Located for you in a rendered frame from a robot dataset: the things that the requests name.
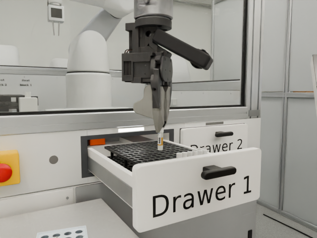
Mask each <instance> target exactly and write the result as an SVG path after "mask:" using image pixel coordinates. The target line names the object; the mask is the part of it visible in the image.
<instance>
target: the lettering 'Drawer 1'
mask: <svg viewBox="0 0 317 238"><path fill-rule="evenodd" d="M244 179H247V191H246V192H244V194H246V193H250V192H251V190H250V191H249V176H246V177H244ZM233 185H235V183H233V184H229V198H230V197H231V187H232V186H233ZM220 188H223V189H224V191H222V192H218V190H219V189H220ZM212 191H213V188H211V191H210V195H209V198H208V193H207V190H204V193H203V198H202V200H201V196H200V192H199V191H198V196H199V201H200V205H203V202H204V197H205V195H206V198H207V202H208V203H210V200H211V196H212ZM222 193H225V187H224V186H219V187H218V188H217V190H216V199H217V200H219V201H221V200H223V199H225V196H224V197H223V198H218V196H217V195H218V194H222ZM186 196H191V197H192V198H191V199H187V200H185V201H184V204H183V207H184V209H189V208H190V207H192V208H193V207H194V196H193V194H192V193H187V194H185V195H184V197H186ZM159 197H163V198H165V200H166V208H165V210H164V212H162V213H159V214H156V198H159ZM178 198H181V195H179V196H177V197H173V212H175V203H176V200H177V199H178ZM188 201H192V203H191V205H190V206H189V207H186V206H185V204H186V202H188ZM168 207H169V200H168V197H167V196H166V195H156V196H153V218H154V217H158V216H161V215H163V214H165V213H166V212H167V210H168Z"/></svg>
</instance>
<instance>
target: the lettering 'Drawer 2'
mask: <svg viewBox="0 0 317 238"><path fill-rule="evenodd" d="M239 140H241V139H238V141H239ZM231 144H233V143H229V150H230V146H231ZM241 144H242V140H241V143H240V145H241ZM224 145H226V147H228V146H227V144H226V143H225V144H223V146H224ZM240 145H239V146H238V148H237V149H242V148H239V147H240ZM192 146H196V147H197V148H198V146H197V145H195V144H193V145H191V147H192ZM220 146H221V144H220V145H219V149H218V145H216V148H217V151H218V152H219V150H220ZM223 146H222V150H223V148H226V147H223ZM206 147H209V149H207V150H209V153H210V152H211V147H210V146H209V145H207V146H206ZM216 148H215V149H214V145H213V150H214V153H215V152H216ZM223 151H227V150H223Z"/></svg>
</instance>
